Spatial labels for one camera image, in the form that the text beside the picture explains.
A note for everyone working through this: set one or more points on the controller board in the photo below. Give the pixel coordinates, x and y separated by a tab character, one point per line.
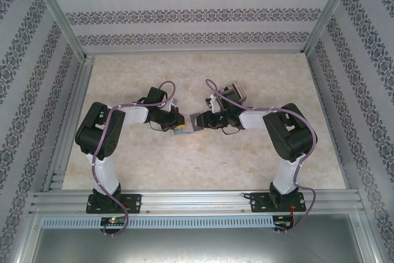
281	223
112	221

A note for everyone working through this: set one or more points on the aluminium side rail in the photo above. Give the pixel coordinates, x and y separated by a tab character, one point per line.
80	84

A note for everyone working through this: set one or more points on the grey sheet metal panel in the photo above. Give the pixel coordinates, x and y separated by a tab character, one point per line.
197	247

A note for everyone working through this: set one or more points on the aluminium mounting rail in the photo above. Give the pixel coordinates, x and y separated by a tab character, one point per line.
197	201

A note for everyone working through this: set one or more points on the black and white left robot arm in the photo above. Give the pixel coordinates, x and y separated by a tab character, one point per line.
98	133

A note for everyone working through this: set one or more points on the right controller board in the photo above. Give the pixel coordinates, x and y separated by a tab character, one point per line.
281	223

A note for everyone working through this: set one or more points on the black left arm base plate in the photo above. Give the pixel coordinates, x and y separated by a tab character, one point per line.
135	203

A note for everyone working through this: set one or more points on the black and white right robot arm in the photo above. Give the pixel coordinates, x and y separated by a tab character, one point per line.
289	133

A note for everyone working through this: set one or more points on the left controller board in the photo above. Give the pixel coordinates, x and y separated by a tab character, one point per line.
112	221

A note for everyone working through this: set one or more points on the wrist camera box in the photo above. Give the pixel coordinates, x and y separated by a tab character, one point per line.
174	105
211	103

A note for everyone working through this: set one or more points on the aluminium frame post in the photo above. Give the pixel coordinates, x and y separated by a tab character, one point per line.
327	13
60	13

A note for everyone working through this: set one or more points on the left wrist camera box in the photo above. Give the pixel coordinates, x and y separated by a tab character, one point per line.
174	105

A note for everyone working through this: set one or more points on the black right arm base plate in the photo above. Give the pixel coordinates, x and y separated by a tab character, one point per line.
257	203

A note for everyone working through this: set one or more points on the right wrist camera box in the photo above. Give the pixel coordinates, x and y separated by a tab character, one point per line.
211	103

